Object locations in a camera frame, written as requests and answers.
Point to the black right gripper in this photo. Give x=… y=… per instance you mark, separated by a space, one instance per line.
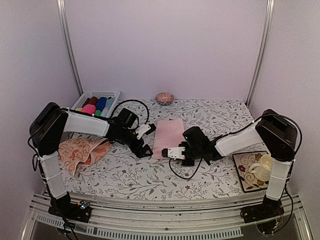
x=189 y=163

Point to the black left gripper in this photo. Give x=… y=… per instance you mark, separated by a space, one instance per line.
x=135 y=149

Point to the pink towel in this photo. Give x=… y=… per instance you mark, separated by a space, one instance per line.
x=89 y=109
x=168 y=134

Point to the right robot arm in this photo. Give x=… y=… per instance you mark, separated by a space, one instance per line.
x=282 y=137

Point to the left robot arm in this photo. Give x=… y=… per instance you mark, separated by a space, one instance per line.
x=45 y=135

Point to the floral table mat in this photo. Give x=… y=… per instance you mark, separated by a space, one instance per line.
x=120 y=174

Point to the patterned ceramic bowl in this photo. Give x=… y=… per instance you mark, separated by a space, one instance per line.
x=164 y=98

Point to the light blue rolled towel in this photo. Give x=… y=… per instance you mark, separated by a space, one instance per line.
x=107 y=107

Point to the square floral plate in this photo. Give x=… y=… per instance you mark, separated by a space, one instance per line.
x=246 y=164

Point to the orange patterned towel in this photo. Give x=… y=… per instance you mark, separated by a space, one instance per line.
x=80 y=152

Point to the pink rolled towel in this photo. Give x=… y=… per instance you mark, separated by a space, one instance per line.
x=89 y=109

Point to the cream ceramic mug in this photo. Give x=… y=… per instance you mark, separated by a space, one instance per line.
x=262 y=169

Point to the dark red rolled towel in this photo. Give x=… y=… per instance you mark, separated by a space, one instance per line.
x=93 y=101

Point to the white plastic basket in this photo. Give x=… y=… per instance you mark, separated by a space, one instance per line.
x=84 y=98

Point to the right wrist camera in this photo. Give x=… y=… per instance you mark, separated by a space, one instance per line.
x=174 y=153

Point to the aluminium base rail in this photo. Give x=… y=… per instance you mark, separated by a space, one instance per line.
x=124 y=219

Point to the right aluminium frame post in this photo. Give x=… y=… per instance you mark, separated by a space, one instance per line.
x=270 y=4

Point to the aluminium frame post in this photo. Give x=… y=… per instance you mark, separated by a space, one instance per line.
x=62 y=13
x=270 y=4

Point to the left aluminium frame post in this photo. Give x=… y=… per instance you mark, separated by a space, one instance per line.
x=62 y=13

